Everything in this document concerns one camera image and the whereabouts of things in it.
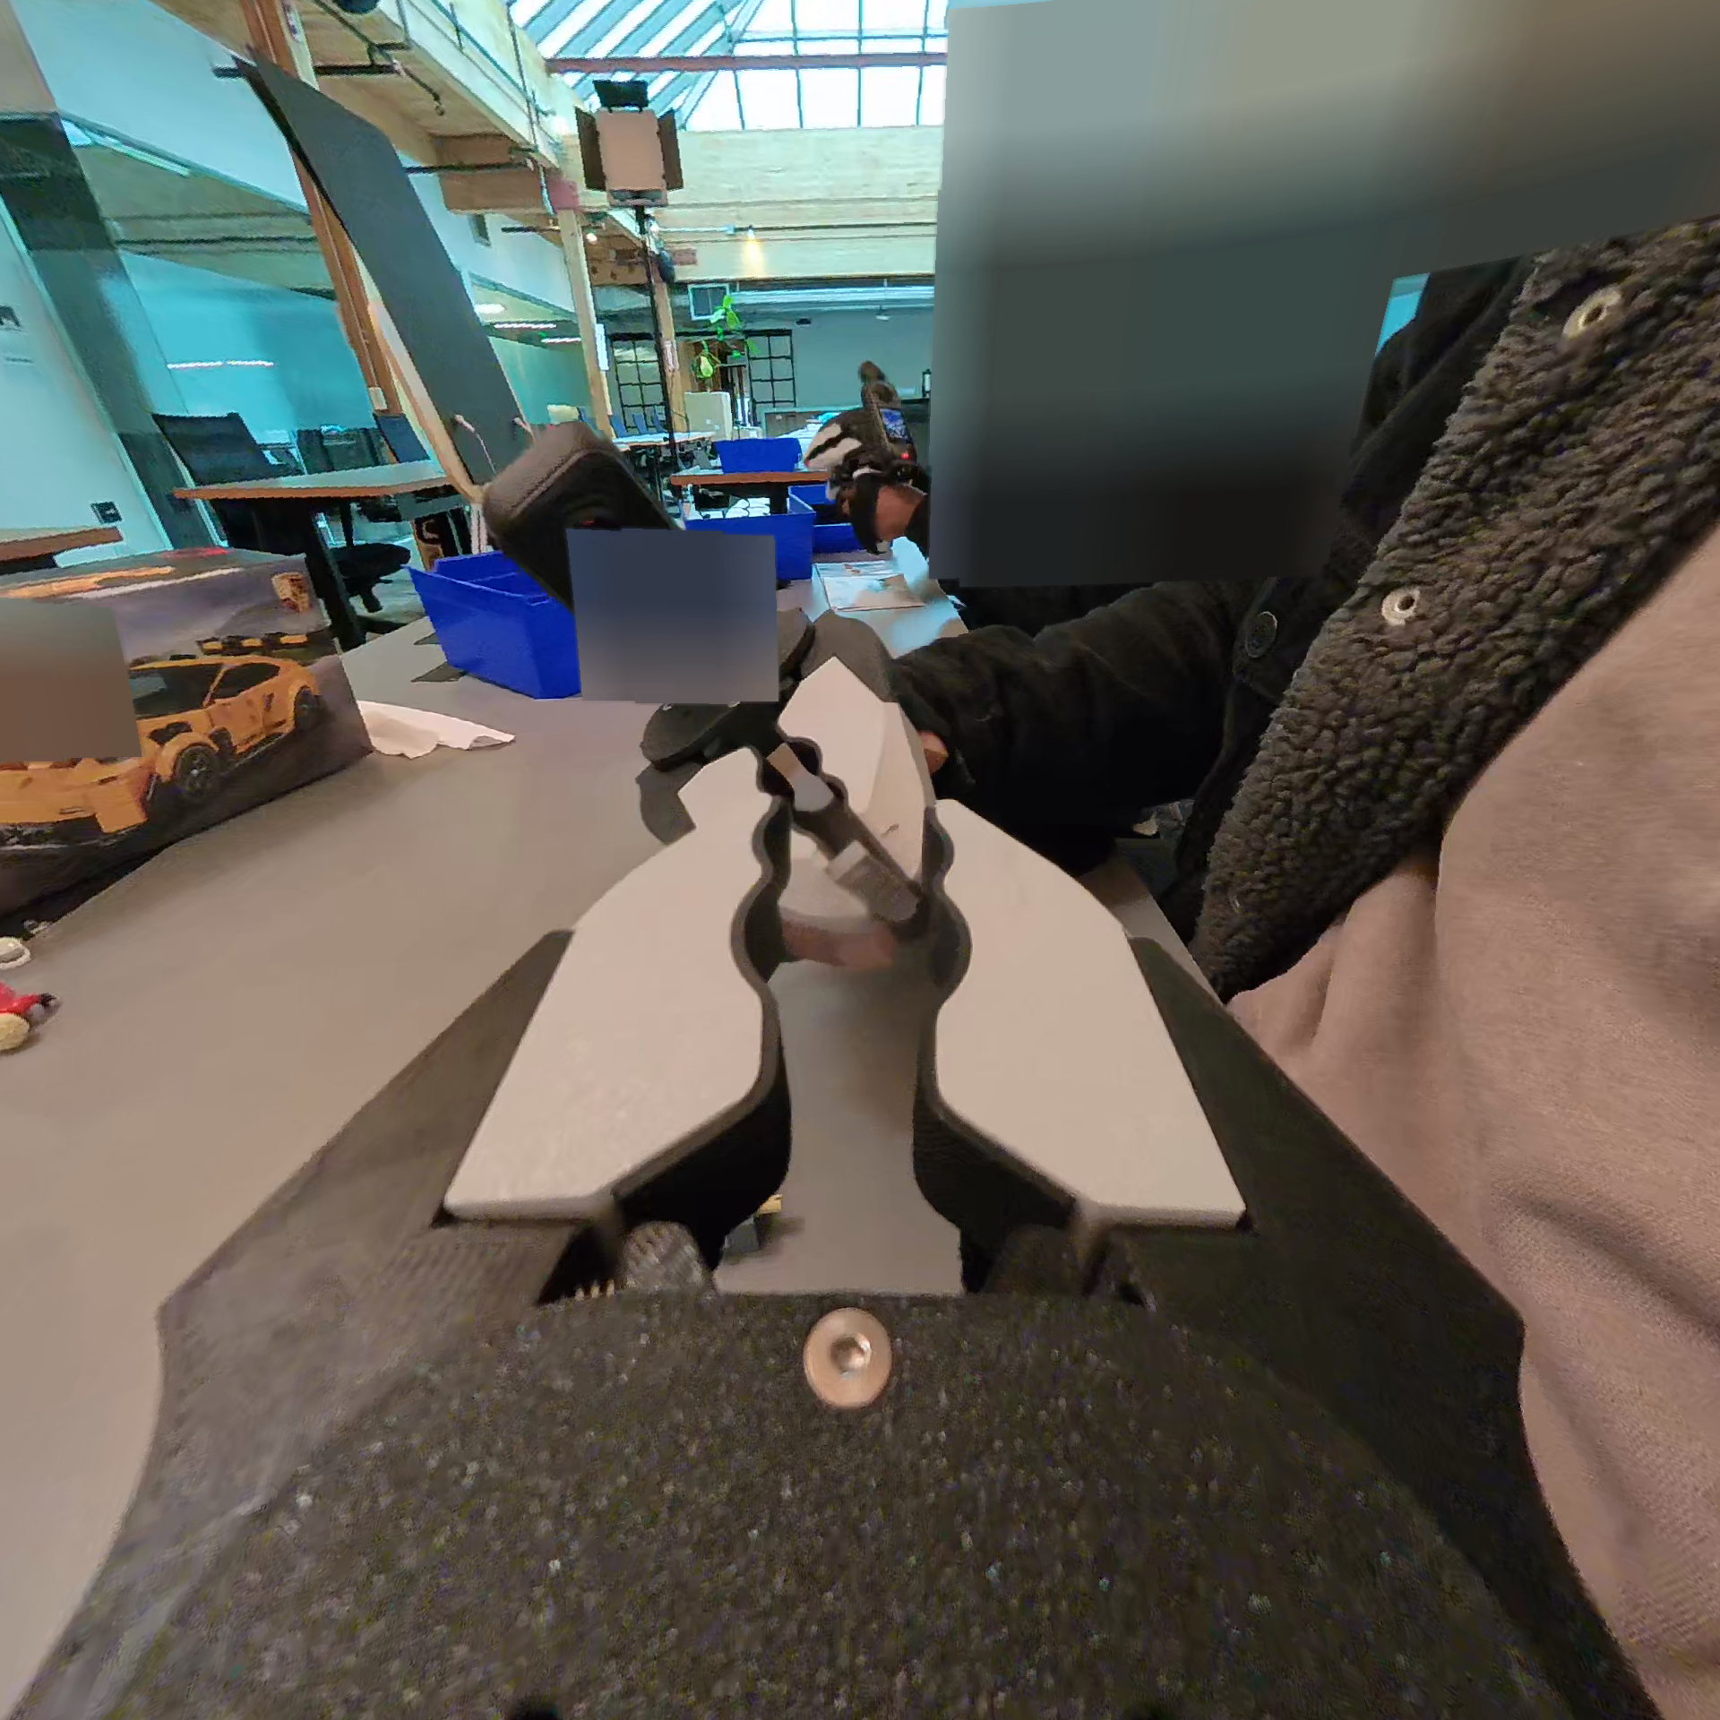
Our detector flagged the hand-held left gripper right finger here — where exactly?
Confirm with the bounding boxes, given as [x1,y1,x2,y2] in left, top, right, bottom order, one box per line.
[914,799,1252,1257]

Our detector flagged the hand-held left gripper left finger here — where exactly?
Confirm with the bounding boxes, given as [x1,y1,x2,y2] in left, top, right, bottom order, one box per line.
[442,801,794,1279]

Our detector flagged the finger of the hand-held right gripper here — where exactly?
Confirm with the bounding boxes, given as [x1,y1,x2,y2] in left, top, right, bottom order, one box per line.
[677,745,774,846]
[778,655,944,881]

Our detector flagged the person's right forearm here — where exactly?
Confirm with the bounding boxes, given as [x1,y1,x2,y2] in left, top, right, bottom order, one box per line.
[890,577,1299,876]

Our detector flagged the grey desk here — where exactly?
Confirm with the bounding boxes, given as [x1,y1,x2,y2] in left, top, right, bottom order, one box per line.
[0,592,1213,1720]

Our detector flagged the person's right hand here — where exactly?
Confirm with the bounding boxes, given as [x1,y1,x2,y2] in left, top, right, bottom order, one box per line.
[888,676,979,803]

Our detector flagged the printed leaflet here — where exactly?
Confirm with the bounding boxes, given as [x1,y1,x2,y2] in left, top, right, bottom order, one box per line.
[811,555,933,616]

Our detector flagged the green hanging plant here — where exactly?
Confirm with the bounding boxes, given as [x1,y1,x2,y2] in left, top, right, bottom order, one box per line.
[692,287,755,385]

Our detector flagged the brown-topped background table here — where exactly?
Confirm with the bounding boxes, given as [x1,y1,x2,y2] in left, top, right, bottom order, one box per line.
[173,461,479,646]

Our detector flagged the black panel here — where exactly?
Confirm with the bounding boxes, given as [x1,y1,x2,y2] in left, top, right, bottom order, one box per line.
[245,58,535,474]

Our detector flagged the white printed paper bag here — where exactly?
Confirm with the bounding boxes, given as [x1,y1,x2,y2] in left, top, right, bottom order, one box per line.
[357,698,520,760]

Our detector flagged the studio light panel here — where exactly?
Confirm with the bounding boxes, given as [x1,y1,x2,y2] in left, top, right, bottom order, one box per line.
[574,78,688,209]

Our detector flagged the black toy set box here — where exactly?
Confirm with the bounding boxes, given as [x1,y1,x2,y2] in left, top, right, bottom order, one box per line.
[0,547,378,919]

